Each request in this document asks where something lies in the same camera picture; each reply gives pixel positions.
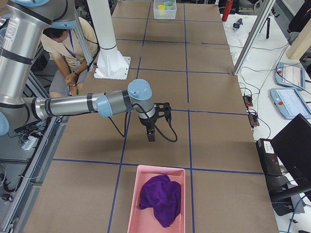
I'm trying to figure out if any blue teach pendant near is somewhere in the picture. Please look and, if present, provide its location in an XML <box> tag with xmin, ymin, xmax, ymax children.
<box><xmin>270</xmin><ymin>87</ymin><xmax>311</xmax><ymax>119</ymax></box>

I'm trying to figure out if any black usb hub with cables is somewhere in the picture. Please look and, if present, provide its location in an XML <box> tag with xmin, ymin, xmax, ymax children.
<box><xmin>242</xmin><ymin>95</ymin><xmax>253</xmax><ymax>108</ymax></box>

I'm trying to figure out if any yellow plastic cup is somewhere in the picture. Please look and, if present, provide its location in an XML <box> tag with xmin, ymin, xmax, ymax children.
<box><xmin>157</xmin><ymin>4</ymin><xmax>166</xmax><ymax>10</ymax></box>

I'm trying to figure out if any pink plastic tray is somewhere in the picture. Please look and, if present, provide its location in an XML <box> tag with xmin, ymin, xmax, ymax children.
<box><xmin>127</xmin><ymin>165</ymin><xmax>186</xmax><ymax>233</ymax></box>

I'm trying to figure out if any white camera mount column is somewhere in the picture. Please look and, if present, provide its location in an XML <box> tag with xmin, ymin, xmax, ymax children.
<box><xmin>87</xmin><ymin>0</ymin><xmax>131</xmax><ymax>80</ymax></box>

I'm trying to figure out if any pale green bowl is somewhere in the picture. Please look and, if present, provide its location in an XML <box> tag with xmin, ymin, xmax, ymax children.
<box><xmin>163</xmin><ymin>1</ymin><xmax>174</xmax><ymax>10</ymax></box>

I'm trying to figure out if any black computer box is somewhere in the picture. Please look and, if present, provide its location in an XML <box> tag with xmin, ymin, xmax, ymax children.
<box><xmin>256</xmin><ymin>138</ymin><xmax>287</xmax><ymax>177</ymax></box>

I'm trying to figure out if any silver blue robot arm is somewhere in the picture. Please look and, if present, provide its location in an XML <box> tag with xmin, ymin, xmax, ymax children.
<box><xmin>0</xmin><ymin>0</ymin><xmax>158</xmax><ymax>141</ymax></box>

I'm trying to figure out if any red bottle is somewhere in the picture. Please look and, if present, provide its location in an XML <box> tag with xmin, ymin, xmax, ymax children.
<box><xmin>222</xmin><ymin>0</ymin><xmax>233</xmax><ymax>22</ymax></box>

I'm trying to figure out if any grey aluminium profile post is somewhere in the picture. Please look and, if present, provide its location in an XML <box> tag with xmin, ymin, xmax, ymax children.
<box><xmin>233</xmin><ymin>0</ymin><xmax>275</xmax><ymax>75</ymax></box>

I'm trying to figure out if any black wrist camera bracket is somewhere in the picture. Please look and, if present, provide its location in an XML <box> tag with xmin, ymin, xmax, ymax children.
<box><xmin>155</xmin><ymin>102</ymin><xmax>172</xmax><ymax>123</ymax></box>

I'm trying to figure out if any seated person beige shirt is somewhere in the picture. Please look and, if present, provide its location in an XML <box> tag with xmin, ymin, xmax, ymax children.
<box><xmin>41</xmin><ymin>28</ymin><xmax>88</xmax><ymax>98</ymax></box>

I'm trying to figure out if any purple cloth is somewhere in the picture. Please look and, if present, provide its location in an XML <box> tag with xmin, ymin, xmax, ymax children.
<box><xmin>139</xmin><ymin>175</ymin><xmax>181</xmax><ymax>228</ymax></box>

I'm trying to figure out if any blue teach pendant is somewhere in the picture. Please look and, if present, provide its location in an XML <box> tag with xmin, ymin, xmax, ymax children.
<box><xmin>275</xmin><ymin>62</ymin><xmax>306</xmax><ymax>90</ymax></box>
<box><xmin>270</xmin><ymin>87</ymin><xmax>311</xmax><ymax>119</ymax></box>

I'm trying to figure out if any black monitor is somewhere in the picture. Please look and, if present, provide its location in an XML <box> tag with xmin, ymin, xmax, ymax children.
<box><xmin>271</xmin><ymin>114</ymin><xmax>311</xmax><ymax>181</ymax></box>

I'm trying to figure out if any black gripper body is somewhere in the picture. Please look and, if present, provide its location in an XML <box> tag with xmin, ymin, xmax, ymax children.
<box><xmin>139</xmin><ymin>117</ymin><xmax>156</xmax><ymax>132</ymax></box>

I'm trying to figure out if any clear plastic storage box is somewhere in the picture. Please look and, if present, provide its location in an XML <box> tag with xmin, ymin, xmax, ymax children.
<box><xmin>153</xmin><ymin>0</ymin><xmax>177</xmax><ymax>19</ymax></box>

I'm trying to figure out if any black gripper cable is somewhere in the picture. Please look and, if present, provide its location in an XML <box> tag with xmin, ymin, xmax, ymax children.
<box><xmin>106</xmin><ymin>103</ymin><xmax>178</xmax><ymax>143</ymax></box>

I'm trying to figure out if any white power strip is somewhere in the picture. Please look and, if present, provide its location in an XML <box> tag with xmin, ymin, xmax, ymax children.
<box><xmin>21</xmin><ymin>135</ymin><xmax>37</xmax><ymax>150</ymax></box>

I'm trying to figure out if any blue teach pendant far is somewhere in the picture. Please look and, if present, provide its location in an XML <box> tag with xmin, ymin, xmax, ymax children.
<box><xmin>275</xmin><ymin>62</ymin><xmax>306</xmax><ymax>90</ymax></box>

